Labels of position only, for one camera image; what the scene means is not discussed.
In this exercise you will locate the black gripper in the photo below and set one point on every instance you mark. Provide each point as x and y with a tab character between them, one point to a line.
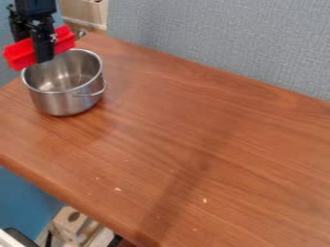
30	20

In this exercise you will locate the metal pot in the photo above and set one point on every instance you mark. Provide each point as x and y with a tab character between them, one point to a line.
66	85

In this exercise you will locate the wooden stand under table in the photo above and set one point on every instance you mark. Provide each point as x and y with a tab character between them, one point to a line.
73	230

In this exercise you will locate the wooden frame behind table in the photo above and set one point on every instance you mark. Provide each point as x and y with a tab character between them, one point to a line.
84	15

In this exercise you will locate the red rectangular block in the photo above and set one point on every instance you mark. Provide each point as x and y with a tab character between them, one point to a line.
18	53

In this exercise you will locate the black and white device corner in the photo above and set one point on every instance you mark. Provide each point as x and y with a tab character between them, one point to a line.
12	238

